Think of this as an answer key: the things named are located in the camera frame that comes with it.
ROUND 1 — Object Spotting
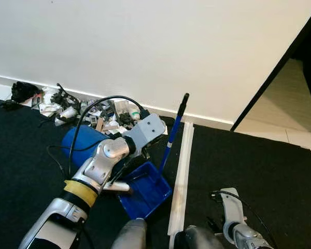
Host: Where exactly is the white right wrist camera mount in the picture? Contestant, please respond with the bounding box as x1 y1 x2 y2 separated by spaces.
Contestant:
220 188 245 226

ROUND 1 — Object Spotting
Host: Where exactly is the crumpled white paper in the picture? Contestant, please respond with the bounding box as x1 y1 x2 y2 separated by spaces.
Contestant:
34 87 63 117

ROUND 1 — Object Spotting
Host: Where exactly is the black door frame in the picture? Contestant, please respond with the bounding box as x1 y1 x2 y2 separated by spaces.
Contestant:
231 4 311 131

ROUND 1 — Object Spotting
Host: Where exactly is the blue long-handled dustpan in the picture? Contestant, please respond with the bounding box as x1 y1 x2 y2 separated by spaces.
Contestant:
117 93 190 219

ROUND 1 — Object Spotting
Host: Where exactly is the grey right robot leg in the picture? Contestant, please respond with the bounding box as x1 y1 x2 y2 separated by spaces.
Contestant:
174 226 226 249

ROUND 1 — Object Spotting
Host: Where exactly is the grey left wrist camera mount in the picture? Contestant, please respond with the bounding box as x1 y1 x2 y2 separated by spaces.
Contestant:
125 113 166 156

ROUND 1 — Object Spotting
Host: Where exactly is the crumpled black cloth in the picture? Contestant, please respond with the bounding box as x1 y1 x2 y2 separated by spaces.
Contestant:
0 81 42 110

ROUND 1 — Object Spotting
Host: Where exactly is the grey left robot leg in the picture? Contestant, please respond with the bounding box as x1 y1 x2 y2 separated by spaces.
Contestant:
111 219 147 249

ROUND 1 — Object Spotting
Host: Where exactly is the wide white floor strip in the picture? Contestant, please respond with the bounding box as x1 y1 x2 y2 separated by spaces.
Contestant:
167 122 195 249

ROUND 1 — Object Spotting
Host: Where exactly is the white hand brush black handle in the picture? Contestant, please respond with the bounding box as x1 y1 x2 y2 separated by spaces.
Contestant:
103 148 151 195

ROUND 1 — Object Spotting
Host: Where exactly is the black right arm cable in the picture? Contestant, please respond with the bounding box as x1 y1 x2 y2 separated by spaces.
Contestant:
210 190 274 244

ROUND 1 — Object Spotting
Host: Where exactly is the grey robot leg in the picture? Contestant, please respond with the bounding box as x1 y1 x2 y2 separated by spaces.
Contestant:
174 226 226 249
111 219 147 249

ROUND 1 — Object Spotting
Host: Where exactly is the white item green cap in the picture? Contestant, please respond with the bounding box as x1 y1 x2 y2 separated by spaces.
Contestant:
130 106 142 120

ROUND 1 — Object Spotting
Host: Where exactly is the black tangled cable bundle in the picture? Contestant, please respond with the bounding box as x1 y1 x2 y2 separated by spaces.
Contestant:
49 83 81 109

